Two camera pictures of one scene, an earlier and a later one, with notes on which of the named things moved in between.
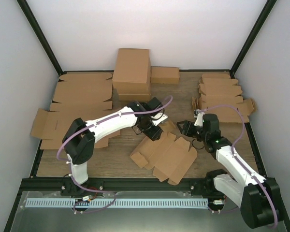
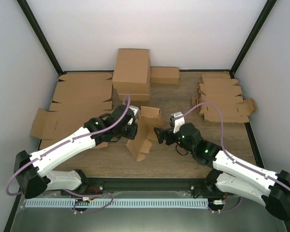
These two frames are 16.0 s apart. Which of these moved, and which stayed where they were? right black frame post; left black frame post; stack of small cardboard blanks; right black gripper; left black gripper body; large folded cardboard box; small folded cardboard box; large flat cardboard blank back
Moved: right black gripper; left black gripper body
Stayed: left black frame post; right black frame post; stack of small cardboard blanks; small folded cardboard box; large flat cardboard blank back; large folded cardboard box
